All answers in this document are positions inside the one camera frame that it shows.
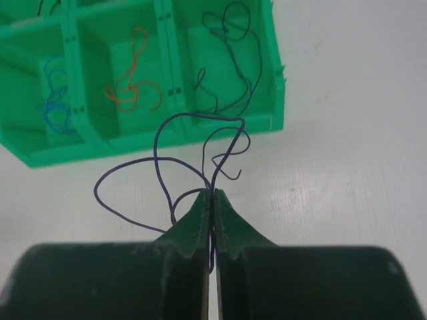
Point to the green six-compartment bin tray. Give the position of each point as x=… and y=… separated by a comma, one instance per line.
x=90, y=79

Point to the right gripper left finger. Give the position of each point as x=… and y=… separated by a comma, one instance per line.
x=164, y=279

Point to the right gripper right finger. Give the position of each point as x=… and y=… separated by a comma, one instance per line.
x=257, y=279

